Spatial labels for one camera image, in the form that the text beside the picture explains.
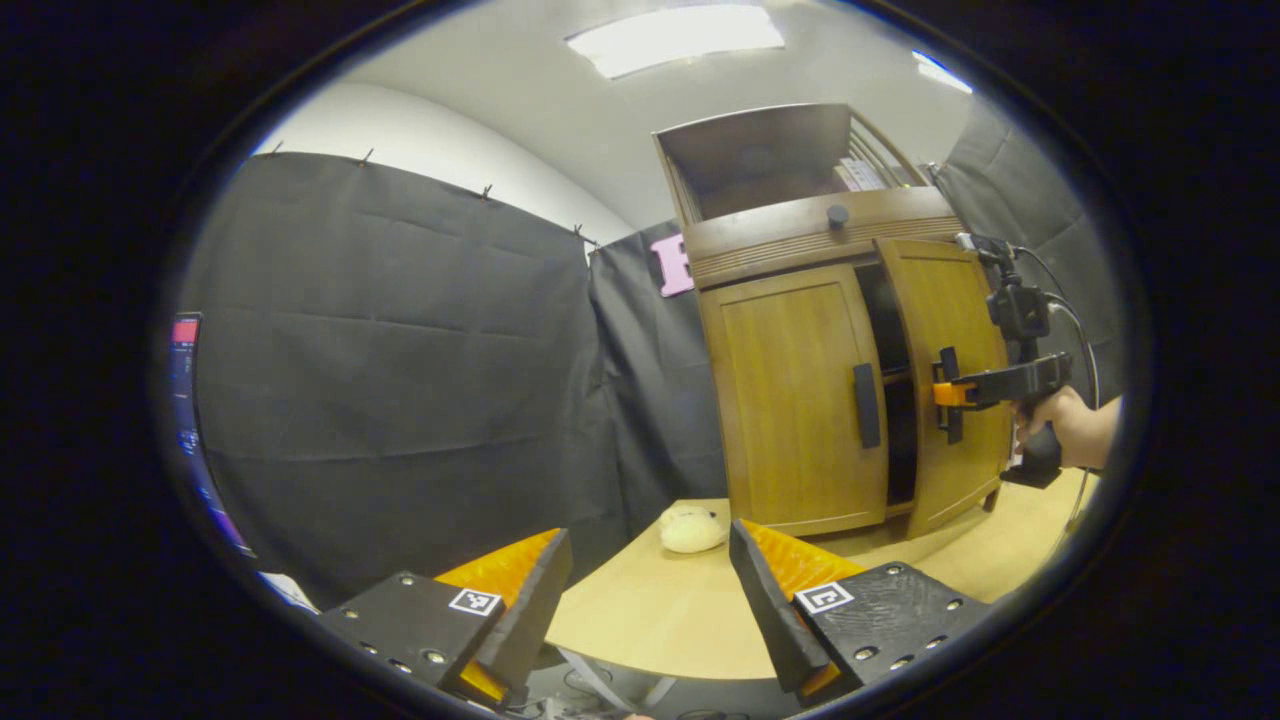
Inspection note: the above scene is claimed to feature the computer monitor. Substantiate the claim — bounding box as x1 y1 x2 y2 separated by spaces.
168 313 256 556

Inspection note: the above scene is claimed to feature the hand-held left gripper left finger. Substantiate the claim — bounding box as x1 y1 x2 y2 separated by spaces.
317 527 575 710

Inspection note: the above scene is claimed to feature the black backdrop cloth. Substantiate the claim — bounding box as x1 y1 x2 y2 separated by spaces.
180 95 1126 611

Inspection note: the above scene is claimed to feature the white paper sheet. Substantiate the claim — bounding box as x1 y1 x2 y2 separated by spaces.
258 570 321 616

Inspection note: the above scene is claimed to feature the wooden double-door shoe cabinet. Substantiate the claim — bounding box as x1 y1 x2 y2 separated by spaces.
653 102 1013 541

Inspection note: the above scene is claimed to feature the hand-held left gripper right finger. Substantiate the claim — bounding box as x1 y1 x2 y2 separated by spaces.
728 517 993 707

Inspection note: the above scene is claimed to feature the cream plush toy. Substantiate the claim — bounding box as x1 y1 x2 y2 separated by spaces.
658 504 731 554

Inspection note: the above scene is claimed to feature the wooden cabinet door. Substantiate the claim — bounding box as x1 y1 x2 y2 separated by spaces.
697 262 891 538
875 237 1013 541

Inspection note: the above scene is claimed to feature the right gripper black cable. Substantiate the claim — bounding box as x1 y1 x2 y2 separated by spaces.
1010 245 1101 536

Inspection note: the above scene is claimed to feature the wooden cabinet drawer front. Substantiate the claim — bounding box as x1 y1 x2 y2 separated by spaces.
683 187 963 291

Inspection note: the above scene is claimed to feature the ceiling light panel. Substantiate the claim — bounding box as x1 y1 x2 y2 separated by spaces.
912 50 973 96
565 3 786 81

